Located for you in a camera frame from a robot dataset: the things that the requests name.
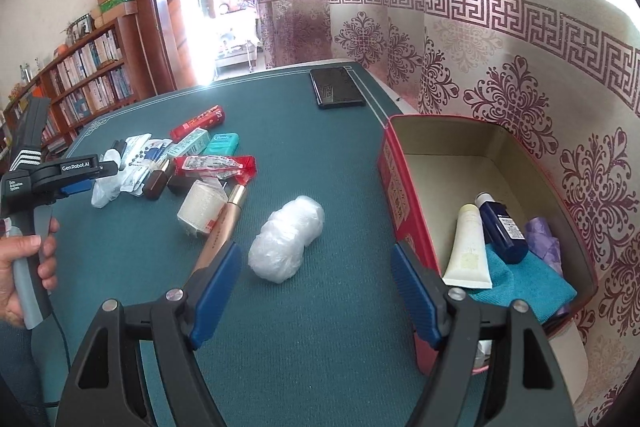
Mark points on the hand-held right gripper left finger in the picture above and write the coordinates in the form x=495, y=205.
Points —
x=220, y=287

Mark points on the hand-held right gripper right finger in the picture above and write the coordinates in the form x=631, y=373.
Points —
x=412, y=292

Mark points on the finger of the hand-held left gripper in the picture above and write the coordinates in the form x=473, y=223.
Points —
x=111, y=166
x=75, y=189

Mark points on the white plastic bag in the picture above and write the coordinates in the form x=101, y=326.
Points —
x=105, y=194

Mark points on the white blue medical packet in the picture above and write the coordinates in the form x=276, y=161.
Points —
x=156, y=149

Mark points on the white cotton wad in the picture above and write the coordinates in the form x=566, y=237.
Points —
x=285, y=237

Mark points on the white gauze roll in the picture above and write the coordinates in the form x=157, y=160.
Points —
x=200, y=207

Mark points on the pale green small box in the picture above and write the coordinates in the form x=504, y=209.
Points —
x=192, y=141

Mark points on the red cylindrical tube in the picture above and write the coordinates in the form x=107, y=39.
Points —
x=197, y=121

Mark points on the red storage box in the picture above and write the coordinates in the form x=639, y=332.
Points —
x=400, y=187

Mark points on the green cloth desktop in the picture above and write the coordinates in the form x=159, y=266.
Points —
x=310, y=332

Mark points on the person's left hand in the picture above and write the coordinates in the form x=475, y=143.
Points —
x=10, y=277

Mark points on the white blister pack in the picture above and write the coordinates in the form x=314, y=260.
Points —
x=134, y=159

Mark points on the brown lipstick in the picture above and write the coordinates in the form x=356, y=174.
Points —
x=155, y=184
x=177, y=183

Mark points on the rose gold cosmetic tube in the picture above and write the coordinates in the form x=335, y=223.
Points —
x=222, y=232

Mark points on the white cream tube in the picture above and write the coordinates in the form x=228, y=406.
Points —
x=467, y=247

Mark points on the wooden bookshelf with books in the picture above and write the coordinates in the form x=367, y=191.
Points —
x=85, y=77

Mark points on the red snack packet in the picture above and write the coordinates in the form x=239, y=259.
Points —
x=215, y=164

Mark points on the dark blue bottle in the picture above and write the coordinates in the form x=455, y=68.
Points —
x=502, y=227

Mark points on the teal floss box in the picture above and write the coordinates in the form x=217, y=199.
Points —
x=222, y=143

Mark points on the teal cloth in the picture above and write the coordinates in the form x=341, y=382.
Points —
x=530, y=287

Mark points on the purple bag roll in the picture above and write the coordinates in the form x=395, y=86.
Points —
x=542, y=242

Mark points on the green gift box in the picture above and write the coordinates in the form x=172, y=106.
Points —
x=117, y=2

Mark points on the black phone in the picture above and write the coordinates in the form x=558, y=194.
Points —
x=337, y=88

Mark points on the patterned cream curtain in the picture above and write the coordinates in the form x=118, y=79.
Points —
x=500, y=57

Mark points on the wooden door frame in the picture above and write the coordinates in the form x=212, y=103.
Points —
x=145, y=7

